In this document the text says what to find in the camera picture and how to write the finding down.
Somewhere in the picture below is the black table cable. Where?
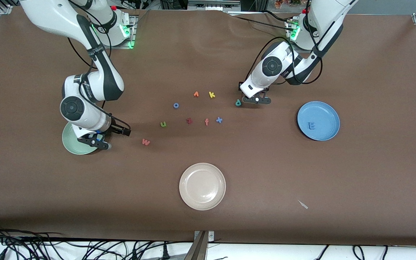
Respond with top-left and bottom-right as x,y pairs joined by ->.
230,14 -> 291,31

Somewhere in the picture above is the light green plate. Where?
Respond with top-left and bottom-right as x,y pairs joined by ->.
62,122 -> 100,155

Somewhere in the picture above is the blue plate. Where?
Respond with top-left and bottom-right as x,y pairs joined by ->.
297,101 -> 340,141

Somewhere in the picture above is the grey power strip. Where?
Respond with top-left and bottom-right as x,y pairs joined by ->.
188,0 -> 241,11

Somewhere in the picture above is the beige plate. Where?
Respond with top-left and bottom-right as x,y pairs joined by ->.
179,163 -> 226,211

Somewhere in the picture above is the grey metal stand post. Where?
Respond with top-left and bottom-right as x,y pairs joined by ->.
185,231 -> 208,260

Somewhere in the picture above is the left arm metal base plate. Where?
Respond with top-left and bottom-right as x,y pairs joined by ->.
287,22 -> 326,54

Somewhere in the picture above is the small metal bracket plate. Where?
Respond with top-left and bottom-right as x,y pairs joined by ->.
194,230 -> 215,242

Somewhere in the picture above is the colourful flower decoration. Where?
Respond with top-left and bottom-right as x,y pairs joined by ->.
274,0 -> 302,9

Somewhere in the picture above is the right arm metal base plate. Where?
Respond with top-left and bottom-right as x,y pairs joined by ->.
97,14 -> 138,49

